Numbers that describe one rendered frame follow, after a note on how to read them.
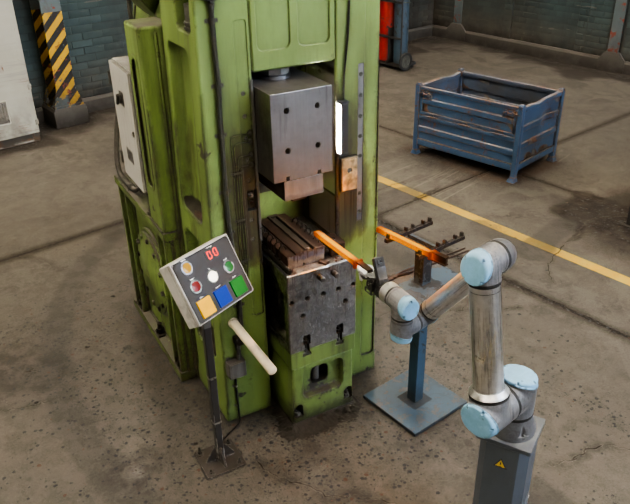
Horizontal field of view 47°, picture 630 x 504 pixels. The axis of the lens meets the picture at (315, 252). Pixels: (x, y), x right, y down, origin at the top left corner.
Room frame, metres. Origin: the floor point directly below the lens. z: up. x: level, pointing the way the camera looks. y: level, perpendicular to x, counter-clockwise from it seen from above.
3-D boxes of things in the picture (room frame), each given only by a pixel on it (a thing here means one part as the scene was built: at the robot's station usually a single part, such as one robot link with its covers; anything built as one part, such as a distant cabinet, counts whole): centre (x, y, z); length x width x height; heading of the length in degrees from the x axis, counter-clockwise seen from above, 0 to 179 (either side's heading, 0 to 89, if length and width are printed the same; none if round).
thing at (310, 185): (3.17, 0.14, 1.32); 0.42 x 0.20 x 0.10; 28
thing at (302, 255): (3.17, 0.14, 0.96); 0.42 x 0.20 x 0.09; 28
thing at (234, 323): (2.74, 0.30, 0.62); 0.44 x 0.05 x 0.05; 28
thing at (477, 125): (6.69, -1.68, 0.36); 1.20 x 0.80 x 0.72; 45
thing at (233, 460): (2.64, 0.50, 0.05); 0.22 x 0.22 x 0.09; 28
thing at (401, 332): (2.41, -0.35, 0.94); 0.12 x 0.09 x 0.12; 132
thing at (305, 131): (3.19, 0.10, 1.56); 0.42 x 0.39 x 0.40; 28
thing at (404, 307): (2.40, -0.34, 1.05); 0.12 x 0.09 x 0.10; 29
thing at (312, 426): (2.94, 0.02, 0.01); 0.58 x 0.39 x 0.01; 118
